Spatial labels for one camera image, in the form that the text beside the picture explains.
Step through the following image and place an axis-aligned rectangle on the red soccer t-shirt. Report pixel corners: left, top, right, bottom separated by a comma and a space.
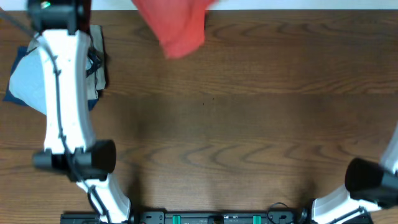
132, 0, 215, 59

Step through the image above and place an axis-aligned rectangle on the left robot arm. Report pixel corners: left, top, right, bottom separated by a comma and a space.
27, 1, 131, 223

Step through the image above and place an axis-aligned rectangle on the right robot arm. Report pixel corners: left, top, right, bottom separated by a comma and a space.
308, 131, 397, 224

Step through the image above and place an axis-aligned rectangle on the folded khaki garment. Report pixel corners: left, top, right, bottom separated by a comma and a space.
24, 25, 106, 103

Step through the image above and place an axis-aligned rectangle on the folded navy garment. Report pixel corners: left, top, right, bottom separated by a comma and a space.
2, 46, 98, 111

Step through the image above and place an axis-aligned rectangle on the folded black jacket orange trim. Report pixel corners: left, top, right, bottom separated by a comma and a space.
86, 47, 103, 77

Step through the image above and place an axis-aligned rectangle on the folded light grey shirt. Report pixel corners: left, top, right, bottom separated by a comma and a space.
9, 48, 47, 115

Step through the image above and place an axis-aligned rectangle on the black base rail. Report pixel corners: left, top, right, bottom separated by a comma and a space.
60, 202, 312, 224

